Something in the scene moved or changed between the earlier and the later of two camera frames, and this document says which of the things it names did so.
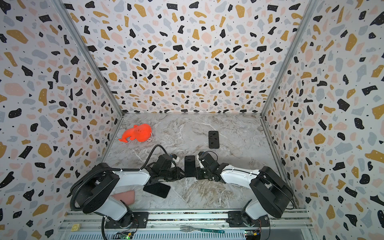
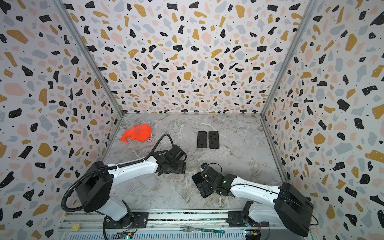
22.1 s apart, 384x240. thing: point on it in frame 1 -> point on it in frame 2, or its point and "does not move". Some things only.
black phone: [159, 189] -> [204, 187]
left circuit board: [124, 235] does not move
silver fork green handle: [190, 229] does not move
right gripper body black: [202, 171] -> [202, 183]
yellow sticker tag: [75, 227] does not move
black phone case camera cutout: [214, 139] does not move
